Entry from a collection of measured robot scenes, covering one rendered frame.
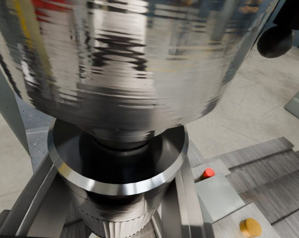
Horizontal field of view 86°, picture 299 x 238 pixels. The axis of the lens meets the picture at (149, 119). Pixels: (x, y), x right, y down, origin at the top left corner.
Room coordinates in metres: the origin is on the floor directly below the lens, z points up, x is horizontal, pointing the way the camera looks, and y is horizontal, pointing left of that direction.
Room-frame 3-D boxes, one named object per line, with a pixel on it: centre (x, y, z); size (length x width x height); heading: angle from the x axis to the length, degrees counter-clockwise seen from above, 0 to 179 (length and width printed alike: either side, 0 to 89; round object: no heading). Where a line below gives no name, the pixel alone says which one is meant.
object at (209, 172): (0.15, -0.12, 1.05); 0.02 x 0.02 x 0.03
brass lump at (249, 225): (0.08, -0.18, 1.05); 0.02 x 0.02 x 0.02
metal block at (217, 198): (0.11, -0.12, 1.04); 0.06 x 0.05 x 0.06; 121
